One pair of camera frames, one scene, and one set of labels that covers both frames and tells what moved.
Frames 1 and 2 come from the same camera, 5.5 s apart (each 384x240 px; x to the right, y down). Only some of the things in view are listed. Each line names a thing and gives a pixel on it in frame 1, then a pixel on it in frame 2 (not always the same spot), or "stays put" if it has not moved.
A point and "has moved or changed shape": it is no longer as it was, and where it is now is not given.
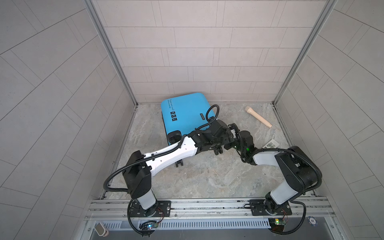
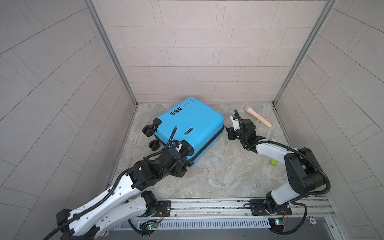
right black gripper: x=227 y=146 → x=231 y=133
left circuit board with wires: x=148 y=225 stays put
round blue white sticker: x=312 y=221 stays put
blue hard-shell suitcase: x=182 y=115 has moved or changed shape
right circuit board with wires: x=277 y=224 stays put
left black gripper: x=224 y=140 → x=178 y=167
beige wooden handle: x=249 y=109 stays put
